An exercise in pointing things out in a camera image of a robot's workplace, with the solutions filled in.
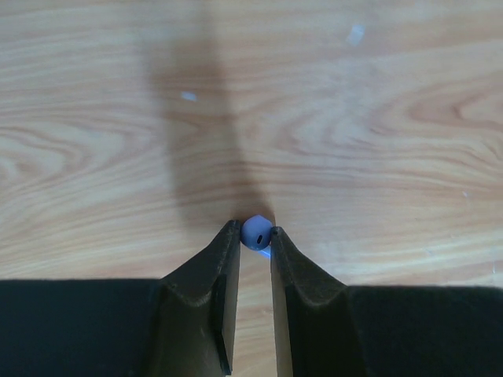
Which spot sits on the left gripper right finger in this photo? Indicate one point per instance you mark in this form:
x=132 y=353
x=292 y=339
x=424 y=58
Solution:
x=323 y=327

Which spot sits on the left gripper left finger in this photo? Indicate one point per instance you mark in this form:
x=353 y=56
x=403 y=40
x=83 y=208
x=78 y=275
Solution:
x=180 y=325

